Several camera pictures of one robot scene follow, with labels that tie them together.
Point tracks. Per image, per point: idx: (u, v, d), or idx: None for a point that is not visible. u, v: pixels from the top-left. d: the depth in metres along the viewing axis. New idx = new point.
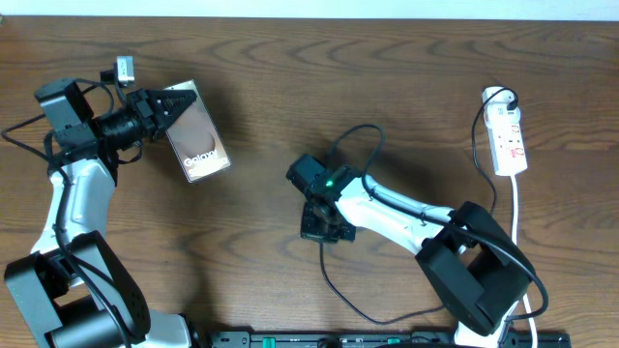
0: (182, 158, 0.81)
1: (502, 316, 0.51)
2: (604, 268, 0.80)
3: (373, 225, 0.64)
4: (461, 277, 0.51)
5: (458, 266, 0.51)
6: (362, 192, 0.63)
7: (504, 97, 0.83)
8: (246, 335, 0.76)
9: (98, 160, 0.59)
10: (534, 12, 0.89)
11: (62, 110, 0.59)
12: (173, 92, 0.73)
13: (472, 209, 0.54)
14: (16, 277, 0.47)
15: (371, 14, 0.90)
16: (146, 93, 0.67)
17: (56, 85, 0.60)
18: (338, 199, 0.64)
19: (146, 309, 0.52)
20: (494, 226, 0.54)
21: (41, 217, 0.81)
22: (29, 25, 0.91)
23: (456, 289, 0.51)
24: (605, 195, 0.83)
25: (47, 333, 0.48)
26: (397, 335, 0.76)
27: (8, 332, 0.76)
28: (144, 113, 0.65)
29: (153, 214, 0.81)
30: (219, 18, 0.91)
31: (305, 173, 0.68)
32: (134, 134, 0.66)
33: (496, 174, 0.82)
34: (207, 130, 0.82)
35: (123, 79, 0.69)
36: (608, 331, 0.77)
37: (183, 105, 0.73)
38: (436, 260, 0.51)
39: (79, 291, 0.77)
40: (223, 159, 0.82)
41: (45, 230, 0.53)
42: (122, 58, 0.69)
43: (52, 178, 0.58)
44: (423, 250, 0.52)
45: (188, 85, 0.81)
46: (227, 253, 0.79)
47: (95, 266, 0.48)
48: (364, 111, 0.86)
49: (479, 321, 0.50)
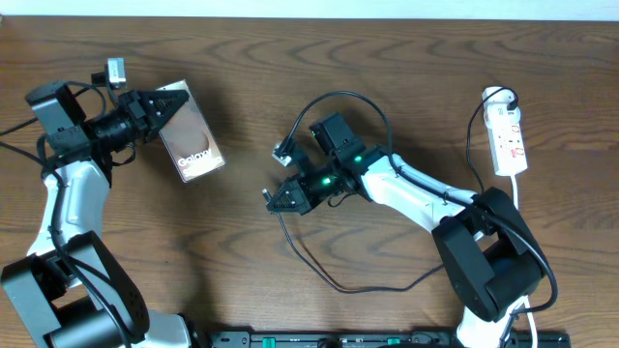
0: (176, 158, 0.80)
1: (509, 304, 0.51)
2: (604, 268, 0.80)
3: (396, 205, 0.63)
4: (474, 259, 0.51)
5: (474, 247, 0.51)
6: (389, 169, 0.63)
7: (504, 97, 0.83)
8: (246, 335, 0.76)
9: (92, 162, 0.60)
10: (534, 12, 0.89)
11: (53, 113, 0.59)
12: (164, 92, 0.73)
13: (497, 194, 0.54)
14: (12, 280, 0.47)
15: (372, 14, 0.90)
16: (138, 95, 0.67)
17: (47, 88, 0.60)
18: (365, 174, 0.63)
19: (145, 308, 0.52)
20: (515, 217, 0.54)
21: (40, 217, 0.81)
22: (29, 25, 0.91)
23: (467, 269, 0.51)
24: (605, 194, 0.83)
25: (46, 334, 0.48)
26: (397, 335, 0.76)
27: (8, 332, 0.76)
28: (136, 114, 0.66)
29: (153, 214, 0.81)
30: (219, 18, 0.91)
31: (330, 133, 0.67)
32: (128, 135, 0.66)
33: (496, 174, 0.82)
34: (200, 130, 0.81)
35: (114, 82, 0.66)
36: (608, 331, 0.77)
37: (176, 105, 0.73)
38: (454, 239, 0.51)
39: (79, 291, 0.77)
40: (218, 159, 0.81)
41: (42, 232, 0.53)
42: (113, 60, 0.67)
43: (45, 181, 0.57)
44: (440, 227, 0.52)
45: (179, 85, 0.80)
46: (227, 253, 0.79)
47: (92, 265, 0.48)
48: (364, 111, 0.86)
49: (485, 304, 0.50)
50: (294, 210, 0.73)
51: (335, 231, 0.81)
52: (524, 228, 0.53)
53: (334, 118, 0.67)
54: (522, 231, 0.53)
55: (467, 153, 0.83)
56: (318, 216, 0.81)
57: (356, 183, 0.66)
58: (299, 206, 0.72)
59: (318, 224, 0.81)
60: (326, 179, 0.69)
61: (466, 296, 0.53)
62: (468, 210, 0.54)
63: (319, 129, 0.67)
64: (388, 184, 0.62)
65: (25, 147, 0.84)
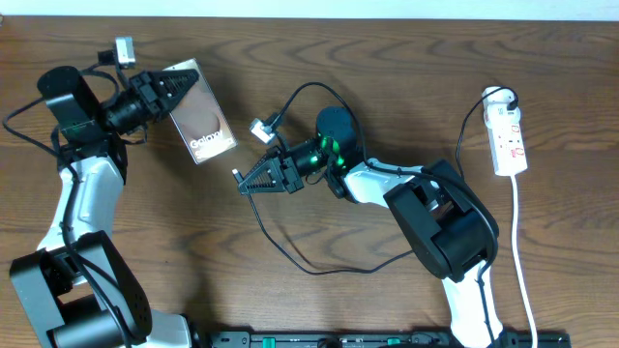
0: (189, 140, 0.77)
1: (460, 260, 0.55)
2: (604, 268, 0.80)
3: (370, 199, 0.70)
4: (421, 215, 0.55)
5: (423, 209, 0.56)
6: (363, 166, 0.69)
7: (504, 97, 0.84)
8: (246, 335, 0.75)
9: (108, 159, 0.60)
10: (535, 12, 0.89)
11: (69, 106, 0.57)
12: (174, 71, 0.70)
13: (441, 163, 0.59)
14: (20, 275, 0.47)
15: (371, 14, 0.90)
16: (149, 75, 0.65)
17: (61, 76, 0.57)
18: (345, 176, 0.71)
19: (148, 310, 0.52)
20: (458, 178, 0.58)
21: (40, 216, 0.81)
22: (29, 25, 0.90)
23: (415, 227, 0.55)
24: (605, 194, 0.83)
25: (49, 330, 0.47)
26: (397, 335, 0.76)
27: (8, 331, 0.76)
28: (148, 97, 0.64)
29: (153, 214, 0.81)
30: (218, 18, 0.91)
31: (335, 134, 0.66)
32: (138, 116, 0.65)
33: (496, 174, 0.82)
34: (213, 111, 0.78)
35: (124, 62, 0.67)
36: (608, 331, 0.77)
37: (186, 86, 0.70)
38: (401, 197, 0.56)
39: (81, 290, 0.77)
40: (229, 141, 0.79)
41: (52, 227, 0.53)
42: (122, 40, 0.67)
43: (62, 174, 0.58)
44: (390, 191, 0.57)
45: (190, 64, 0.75)
46: (227, 253, 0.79)
47: (100, 266, 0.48)
48: (364, 110, 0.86)
49: (436, 255, 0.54)
50: (277, 188, 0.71)
51: (335, 231, 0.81)
52: (467, 187, 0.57)
53: (346, 125, 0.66)
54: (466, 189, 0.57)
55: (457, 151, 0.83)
56: (318, 216, 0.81)
57: (344, 188, 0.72)
58: (288, 185, 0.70)
59: (318, 223, 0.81)
60: (313, 158, 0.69)
61: (424, 255, 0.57)
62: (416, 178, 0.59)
63: (329, 137, 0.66)
64: (361, 178, 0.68)
65: (27, 147, 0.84)
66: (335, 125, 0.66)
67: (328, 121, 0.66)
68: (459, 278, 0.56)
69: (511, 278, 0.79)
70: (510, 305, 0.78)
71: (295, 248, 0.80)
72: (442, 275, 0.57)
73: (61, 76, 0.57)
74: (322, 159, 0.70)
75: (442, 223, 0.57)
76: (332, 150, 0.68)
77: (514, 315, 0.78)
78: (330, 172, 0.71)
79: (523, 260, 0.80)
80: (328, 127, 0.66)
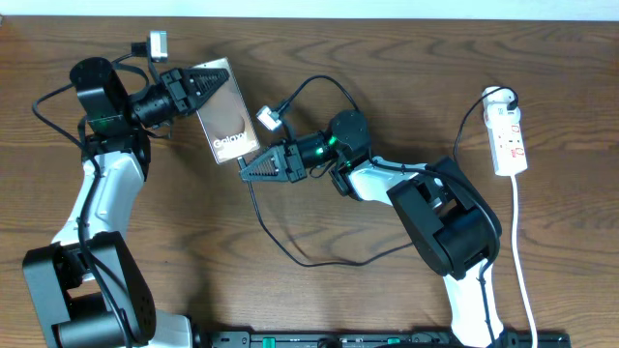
0: (210, 139, 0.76)
1: (463, 259, 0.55)
2: (604, 267, 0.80)
3: (374, 196, 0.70)
4: (427, 213, 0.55)
5: (427, 206, 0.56)
6: (367, 162, 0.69)
7: (504, 97, 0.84)
8: (246, 335, 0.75)
9: (132, 156, 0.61)
10: (534, 12, 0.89)
11: (98, 101, 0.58)
12: (204, 70, 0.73)
13: (446, 160, 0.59)
14: (34, 266, 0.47)
15: (372, 14, 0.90)
16: (180, 74, 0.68)
17: (95, 70, 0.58)
18: (351, 173, 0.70)
19: (152, 312, 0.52)
20: (461, 175, 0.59)
21: (40, 217, 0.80)
22: (28, 25, 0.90)
23: (420, 224, 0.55)
24: (605, 194, 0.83)
25: (54, 325, 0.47)
26: (397, 335, 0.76)
27: (7, 331, 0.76)
28: (178, 95, 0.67)
29: (154, 214, 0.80)
30: (219, 18, 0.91)
31: (347, 137, 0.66)
32: (165, 112, 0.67)
33: (496, 174, 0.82)
34: (238, 112, 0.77)
35: (155, 56, 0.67)
36: (608, 331, 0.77)
37: (216, 84, 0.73)
38: (405, 196, 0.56)
39: (82, 290, 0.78)
40: (251, 143, 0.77)
41: (70, 221, 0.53)
42: (157, 34, 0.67)
43: (84, 166, 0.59)
44: (395, 187, 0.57)
45: (221, 63, 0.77)
46: (227, 253, 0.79)
47: (109, 267, 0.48)
48: (365, 111, 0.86)
49: (439, 255, 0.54)
50: (280, 178, 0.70)
51: (335, 231, 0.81)
52: (471, 186, 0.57)
53: (361, 132, 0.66)
54: (470, 187, 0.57)
55: (456, 151, 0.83)
56: (318, 216, 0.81)
57: (348, 187, 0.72)
58: (292, 174, 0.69)
59: (318, 223, 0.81)
60: (319, 150, 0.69)
61: (427, 252, 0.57)
62: (420, 176, 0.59)
63: (343, 143, 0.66)
64: (365, 175, 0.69)
65: (26, 147, 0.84)
66: (350, 131, 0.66)
67: (343, 127, 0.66)
68: (459, 276, 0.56)
69: (511, 278, 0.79)
70: (510, 305, 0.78)
71: (296, 248, 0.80)
72: (444, 273, 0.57)
73: (95, 69, 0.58)
74: (329, 153, 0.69)
75: (447, 222, 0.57)
76: (341, 151, 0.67)
77: (514, 315, 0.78)
78: (337, 171, 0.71)
79: (522, 261, 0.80)
80: (343, 132, 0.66)
